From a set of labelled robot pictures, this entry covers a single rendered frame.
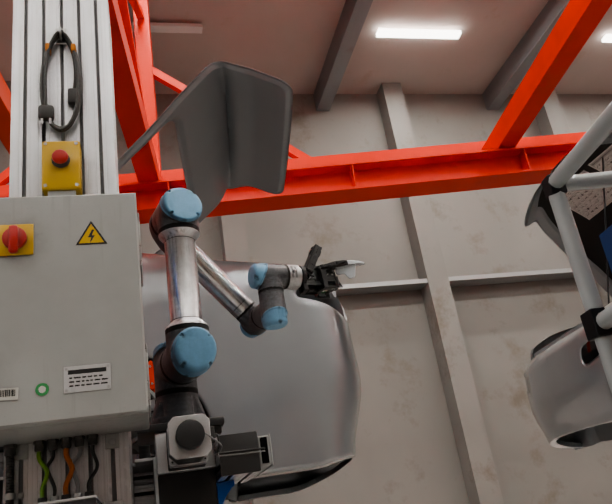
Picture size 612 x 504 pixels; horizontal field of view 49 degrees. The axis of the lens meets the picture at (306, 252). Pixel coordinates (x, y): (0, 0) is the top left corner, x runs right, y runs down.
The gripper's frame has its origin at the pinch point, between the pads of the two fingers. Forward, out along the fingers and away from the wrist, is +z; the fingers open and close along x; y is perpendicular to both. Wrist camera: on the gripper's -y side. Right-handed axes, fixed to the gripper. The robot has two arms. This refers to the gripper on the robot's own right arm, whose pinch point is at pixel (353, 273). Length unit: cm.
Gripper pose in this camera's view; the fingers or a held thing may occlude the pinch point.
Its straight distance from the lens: 213.6
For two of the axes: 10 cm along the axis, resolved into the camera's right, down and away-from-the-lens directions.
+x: 4.1, -5.2, -7.5
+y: 2.1, 8.5, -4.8
